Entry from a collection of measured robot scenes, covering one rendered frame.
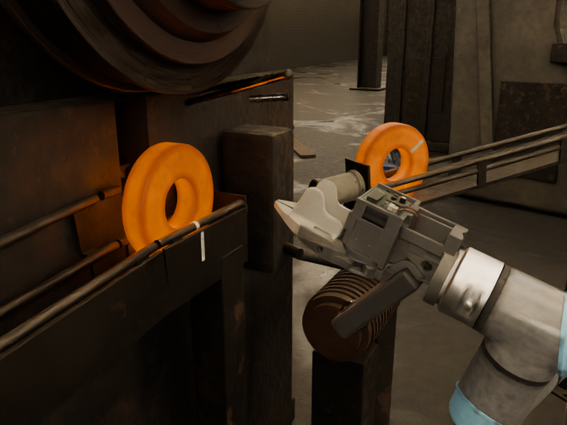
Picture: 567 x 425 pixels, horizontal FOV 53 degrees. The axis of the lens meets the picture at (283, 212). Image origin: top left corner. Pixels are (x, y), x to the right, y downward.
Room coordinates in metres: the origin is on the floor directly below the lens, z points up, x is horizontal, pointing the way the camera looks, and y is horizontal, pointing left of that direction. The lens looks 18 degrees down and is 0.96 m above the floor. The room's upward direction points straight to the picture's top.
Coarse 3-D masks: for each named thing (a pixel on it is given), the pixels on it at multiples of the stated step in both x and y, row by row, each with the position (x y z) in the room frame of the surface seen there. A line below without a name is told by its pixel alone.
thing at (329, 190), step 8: (320, 184) 0.64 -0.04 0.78; (328, 184) 0.64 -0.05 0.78; (328, 192) 0.64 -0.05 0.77; (336, 192) 0.64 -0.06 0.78; (280, 200) 0.65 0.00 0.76; (328, 200) 0.64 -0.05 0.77; (336, 200) 0.64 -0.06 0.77; (328, 208) 0.64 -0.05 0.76; (336, 208) 0.63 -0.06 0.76; (344, 208) 0.63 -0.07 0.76; (336, 216) 0.63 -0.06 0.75; (344, 216) 0.63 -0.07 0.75; (344, 232) 0.63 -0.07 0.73
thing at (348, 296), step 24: (336, 288) 0.89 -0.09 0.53; (360, 288) 0.90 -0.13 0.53; (312, 312) 0.87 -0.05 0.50; (336, 312) 0.85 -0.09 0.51; (384, 312) 0.91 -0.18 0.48; (312, 336) 0.87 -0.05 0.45; (336, 336) 0.85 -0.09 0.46; (360, 336) 0.84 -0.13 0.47; (312, 360) 0.90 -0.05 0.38; (336, 360) 0.86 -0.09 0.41; (360, 360) 0.87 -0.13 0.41; (312, 384) 0.90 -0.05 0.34; (336, 384) 0.88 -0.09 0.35; (360, 384) 0.86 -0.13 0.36; (312, 408) 0.90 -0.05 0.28; (336, 408) 0.88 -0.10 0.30; (360, 408) 0.86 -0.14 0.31
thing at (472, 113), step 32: (480, 0) 3.18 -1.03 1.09; (512, 0) 3.10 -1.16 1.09; (544, 0) 3.00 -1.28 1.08; (480, 32) 3.17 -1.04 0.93; (512, 32) 3.09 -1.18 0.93; (544, 32) 2.98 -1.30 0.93; (480, 64) 3.16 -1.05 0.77; (512, 64) 3.07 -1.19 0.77; (544, 64) 2.97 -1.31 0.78; (480, 96) 3.15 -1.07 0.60; (512, 96) 3.05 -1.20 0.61; (544, 96) 2.94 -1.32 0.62; (480, 128) 3.14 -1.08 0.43; (512, 128) 3.04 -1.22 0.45; (544, 128) 2.93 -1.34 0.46; (480, 192) 3.14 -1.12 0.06; (512, 192) 3.02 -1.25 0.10; (544, 192) 2.91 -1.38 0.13
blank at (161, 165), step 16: (160, 144) 0.72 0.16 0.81; (176, 144) 0.72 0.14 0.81; (144, 160) 0.69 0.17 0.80; (160, 160) 0.68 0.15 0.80; (176, 160) 0.71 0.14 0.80; (192, 160) 0.74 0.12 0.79; (128, 176) 0.68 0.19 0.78; (144, 176) 0.67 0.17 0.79; (160, 176) 0.68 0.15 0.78; (176, 176) 0.71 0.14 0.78; (192, 176) 0.74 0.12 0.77; (208, 176) 0.77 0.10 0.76; (128, 192) 0.66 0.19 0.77; (144, 192) 0.66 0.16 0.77; (160, 192) 0.68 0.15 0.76; (192, 192) 0.75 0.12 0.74; (208, 192) 0.77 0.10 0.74; (128, 208) 0.66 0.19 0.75; (144, 208) 0.65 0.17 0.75; (160, 208) 0.68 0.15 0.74; (176, 208) 0.75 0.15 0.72; (192, 208) 0.74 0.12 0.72; (208, 208) 0.77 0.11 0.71; (128, 224) 0.66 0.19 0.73; (144, 224) 0.65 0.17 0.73; (160, 224) 0.68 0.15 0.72; (176, 224) 0.73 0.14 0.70; (128, 240) 0.67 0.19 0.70; (144, 240) 0.65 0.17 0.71
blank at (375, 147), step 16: (384, 128) 1.06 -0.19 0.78; (400, 128) 1.07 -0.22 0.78; (368, 144) 1.05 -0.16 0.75; (384, 144) 1.05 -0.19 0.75; (400, 144) 1.07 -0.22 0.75; (416, 144) 1.09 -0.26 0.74; (368, 160) 1.04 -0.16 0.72; (384, 160) 1.06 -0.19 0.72; (416, 160) 1.09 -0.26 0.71; (384, 176) 1.06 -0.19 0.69; (400, 176) 1.09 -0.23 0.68
